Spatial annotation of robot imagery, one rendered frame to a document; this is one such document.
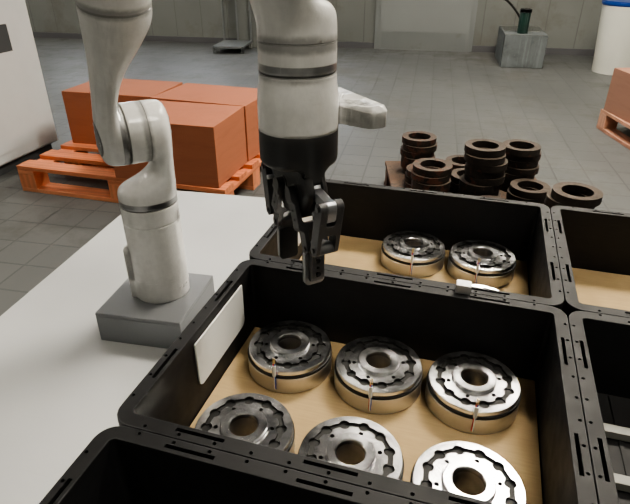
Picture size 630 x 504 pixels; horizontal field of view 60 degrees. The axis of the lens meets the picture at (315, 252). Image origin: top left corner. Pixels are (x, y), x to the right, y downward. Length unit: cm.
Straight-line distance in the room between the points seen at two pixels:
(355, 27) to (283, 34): 783
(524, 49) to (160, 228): 661
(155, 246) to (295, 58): 52
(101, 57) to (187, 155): 221
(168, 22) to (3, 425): 842
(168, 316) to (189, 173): 211
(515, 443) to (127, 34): 66
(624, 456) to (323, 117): 46
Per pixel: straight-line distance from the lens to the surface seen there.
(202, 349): 63
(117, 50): 78
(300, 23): 47
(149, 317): 95
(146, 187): 89
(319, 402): 66
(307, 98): 48
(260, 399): 62
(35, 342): 106
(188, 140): 294
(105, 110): 83
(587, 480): 51
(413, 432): 64
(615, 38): 722
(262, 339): 70
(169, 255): 93
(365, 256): 93
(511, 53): 727
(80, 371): 97
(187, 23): 898
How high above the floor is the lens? 129
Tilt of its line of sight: 29 degrees down
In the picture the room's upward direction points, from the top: straight up
